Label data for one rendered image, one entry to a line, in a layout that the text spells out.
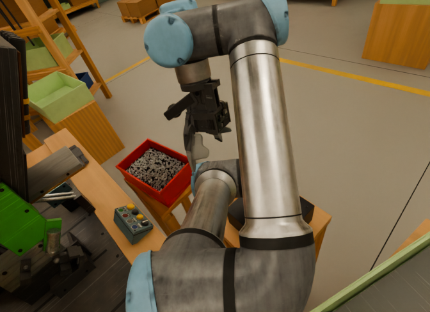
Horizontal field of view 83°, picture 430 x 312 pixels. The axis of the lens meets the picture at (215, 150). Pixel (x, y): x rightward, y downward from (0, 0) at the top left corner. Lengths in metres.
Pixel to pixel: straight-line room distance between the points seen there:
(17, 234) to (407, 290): 1.12
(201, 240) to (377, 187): 1.91
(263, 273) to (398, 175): 2.07
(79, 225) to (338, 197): 1.69
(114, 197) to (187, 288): 0.85
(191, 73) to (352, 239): 1.63
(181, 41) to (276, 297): 0.35
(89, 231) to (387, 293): 1.01
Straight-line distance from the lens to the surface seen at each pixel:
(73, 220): 1.18
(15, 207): 0.91
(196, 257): 0.35
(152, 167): 1.18
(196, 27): 0.41
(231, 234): 0.94
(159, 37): 0.40
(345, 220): 1.98
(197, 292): 0.32
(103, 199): 1.16
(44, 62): 3.49
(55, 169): 1.05
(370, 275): 0.81
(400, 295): 0.94
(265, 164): 0.31
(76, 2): 9.60
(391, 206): 2.14
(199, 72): 0.52
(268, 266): 0.31
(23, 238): 0.95
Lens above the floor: 1.69
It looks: 45 degrees down
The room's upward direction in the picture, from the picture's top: 15 degrees counter-clockwise
